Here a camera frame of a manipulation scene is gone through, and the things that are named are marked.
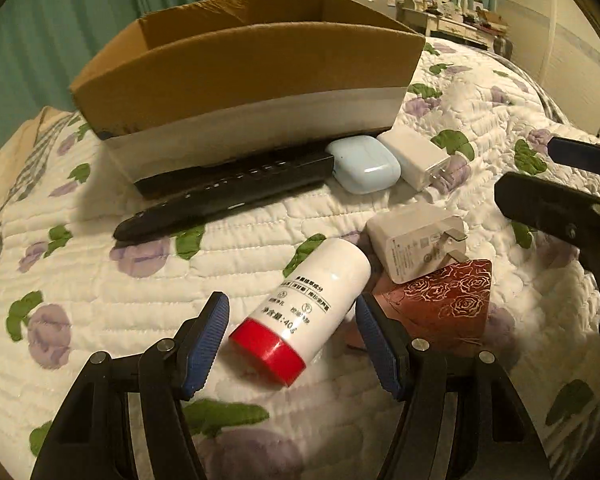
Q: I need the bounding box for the red rose pattern wallet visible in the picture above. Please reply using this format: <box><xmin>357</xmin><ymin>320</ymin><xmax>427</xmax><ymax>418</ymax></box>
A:
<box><xmin>372</xmin><ymin>259</ymin><xmax>492</xmax><ymax>356</ymax></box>

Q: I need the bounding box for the white bottle red cap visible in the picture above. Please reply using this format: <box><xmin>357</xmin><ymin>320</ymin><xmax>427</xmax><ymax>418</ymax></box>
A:
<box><xmin>230</xmin><ymin>238</ymin><xmax>372</xmax><ymax>386</ymax></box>

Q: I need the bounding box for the white plug charger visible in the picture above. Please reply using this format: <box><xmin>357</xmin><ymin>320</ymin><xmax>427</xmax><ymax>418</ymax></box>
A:
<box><xmin>365</xmin><ymin>203</ymin><xmax>468</xmax><ymax>284</ymax></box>

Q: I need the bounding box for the black remote control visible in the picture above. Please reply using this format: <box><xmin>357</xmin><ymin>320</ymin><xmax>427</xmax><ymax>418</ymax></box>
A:
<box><xmin>112</xmin><ymin>148</ymin><xmax>334</xmax><ymax>245</ymax></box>

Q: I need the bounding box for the white charger adapter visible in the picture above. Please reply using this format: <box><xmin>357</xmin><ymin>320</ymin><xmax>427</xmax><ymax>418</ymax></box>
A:
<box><xmin>377</xmin><ymin>125</ymin><xmax>451</xmax><ymax>191</ymax></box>

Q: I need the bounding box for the light blue earbuds case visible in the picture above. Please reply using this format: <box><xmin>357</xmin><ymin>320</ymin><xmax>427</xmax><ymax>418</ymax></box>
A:
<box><xmin>326</xmin><ymin>136</ymin><xmax>401</xmax><ymax>195</ymax></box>

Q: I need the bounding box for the white floral quilt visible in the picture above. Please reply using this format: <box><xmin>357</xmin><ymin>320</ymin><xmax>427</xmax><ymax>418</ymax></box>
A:
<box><xmin>0</xmin><ymin>40</ymin><xmax>600</xmax><ymax>479</ymax></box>

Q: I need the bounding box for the white dressing table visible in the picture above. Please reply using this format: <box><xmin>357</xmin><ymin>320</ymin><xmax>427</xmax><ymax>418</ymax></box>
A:
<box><xmin>396</xmin><ymin>6</ymin><xmax>513</xmax><ymax>58</ymax></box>

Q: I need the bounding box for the brown cardboard box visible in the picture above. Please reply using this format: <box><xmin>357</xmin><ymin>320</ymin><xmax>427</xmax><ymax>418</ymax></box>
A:
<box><xmin>70</xmin><ymin>0</ymin><xmax>425</xmax><ymax>193</ymax></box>

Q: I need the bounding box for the grey checked bed sheet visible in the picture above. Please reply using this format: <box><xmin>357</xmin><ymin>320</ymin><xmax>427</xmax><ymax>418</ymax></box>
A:
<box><xmin>0</xmin><ymin>106</ymin><xmax>85</xmax><ymax>258</ymax></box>

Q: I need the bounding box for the beige pillow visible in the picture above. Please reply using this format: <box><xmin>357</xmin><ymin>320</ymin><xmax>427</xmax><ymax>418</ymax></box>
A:
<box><xmin>0</xmin><ymin>106</ymin><xmax>71</xmax><ymax>206</ymax></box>

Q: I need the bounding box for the teal window curtain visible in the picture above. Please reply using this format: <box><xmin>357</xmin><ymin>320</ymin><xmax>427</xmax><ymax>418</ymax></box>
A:
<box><xmin>0</xmin><ymin>0</ymin><xmax>199</xmax><ymax>146</ymax></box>

